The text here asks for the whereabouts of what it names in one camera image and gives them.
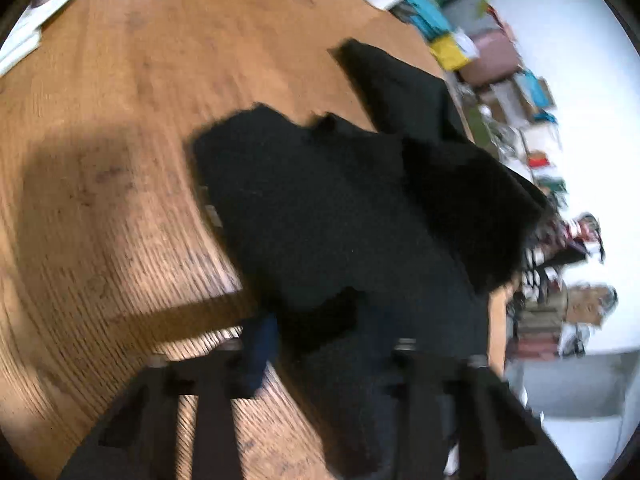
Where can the printed cardboard box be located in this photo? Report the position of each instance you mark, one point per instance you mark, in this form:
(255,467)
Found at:
(587,305)

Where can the grey door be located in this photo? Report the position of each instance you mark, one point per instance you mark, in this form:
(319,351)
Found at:
(575,385)

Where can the yellow shopping bag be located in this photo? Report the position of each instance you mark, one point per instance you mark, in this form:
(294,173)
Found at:
(450,55)

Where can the black knit sweater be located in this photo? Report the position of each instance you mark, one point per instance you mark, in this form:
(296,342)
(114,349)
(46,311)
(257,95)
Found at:
(325,210)

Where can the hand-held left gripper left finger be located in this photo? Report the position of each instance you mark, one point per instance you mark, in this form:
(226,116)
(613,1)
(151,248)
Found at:
(257,355)

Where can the white cloth tag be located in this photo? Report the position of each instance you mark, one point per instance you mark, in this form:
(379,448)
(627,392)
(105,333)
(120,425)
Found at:
(212,215)

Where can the pink suitcase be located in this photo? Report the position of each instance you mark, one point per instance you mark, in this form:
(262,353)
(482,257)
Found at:
(492,60)

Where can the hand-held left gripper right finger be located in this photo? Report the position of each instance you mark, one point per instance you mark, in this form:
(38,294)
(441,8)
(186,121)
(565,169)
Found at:
(417,400)

